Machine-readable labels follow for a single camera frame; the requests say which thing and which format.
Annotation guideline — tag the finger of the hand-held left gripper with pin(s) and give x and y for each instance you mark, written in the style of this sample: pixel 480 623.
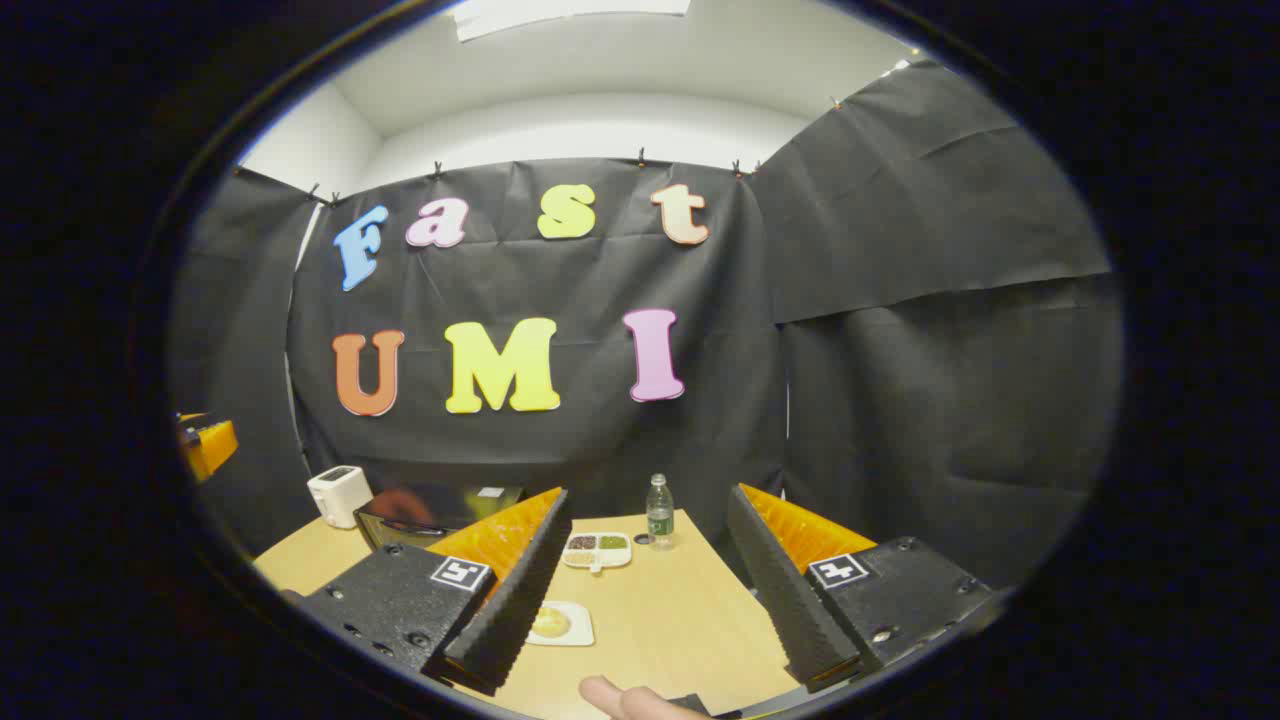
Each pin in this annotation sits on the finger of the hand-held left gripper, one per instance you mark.
pixel 212 445

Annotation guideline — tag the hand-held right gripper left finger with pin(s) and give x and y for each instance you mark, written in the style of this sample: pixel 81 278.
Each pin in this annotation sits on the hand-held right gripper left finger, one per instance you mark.
pixel 510 600

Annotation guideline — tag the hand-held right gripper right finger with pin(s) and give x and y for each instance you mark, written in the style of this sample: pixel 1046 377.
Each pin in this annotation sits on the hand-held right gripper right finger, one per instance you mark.
pixel 785 600

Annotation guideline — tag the round yellow pastry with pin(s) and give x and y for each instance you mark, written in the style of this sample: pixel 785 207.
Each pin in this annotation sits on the round yellow pastry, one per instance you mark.
pixel 551 622

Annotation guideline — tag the black electric oven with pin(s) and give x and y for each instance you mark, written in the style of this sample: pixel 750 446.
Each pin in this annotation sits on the black electric oven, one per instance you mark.
pixel 410 525

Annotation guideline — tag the white square plate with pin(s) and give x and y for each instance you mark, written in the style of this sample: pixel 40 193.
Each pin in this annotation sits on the white square plate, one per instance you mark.
pixel 582 628

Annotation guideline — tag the white divided dish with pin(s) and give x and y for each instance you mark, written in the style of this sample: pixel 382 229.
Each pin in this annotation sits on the white divided dish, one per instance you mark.
pixel 597 550

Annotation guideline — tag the white toaster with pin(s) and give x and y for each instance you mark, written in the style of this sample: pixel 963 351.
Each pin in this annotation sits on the white toaster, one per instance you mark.
pixel 338 495

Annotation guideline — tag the clear green-label water bottle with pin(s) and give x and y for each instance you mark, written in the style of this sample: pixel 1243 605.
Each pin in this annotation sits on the clear green-label water bottle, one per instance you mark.
pixel 659 515

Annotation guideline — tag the black backdrop cloth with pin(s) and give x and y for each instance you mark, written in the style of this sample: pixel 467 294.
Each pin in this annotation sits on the black backdrop cloth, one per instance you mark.
pixel 900 400

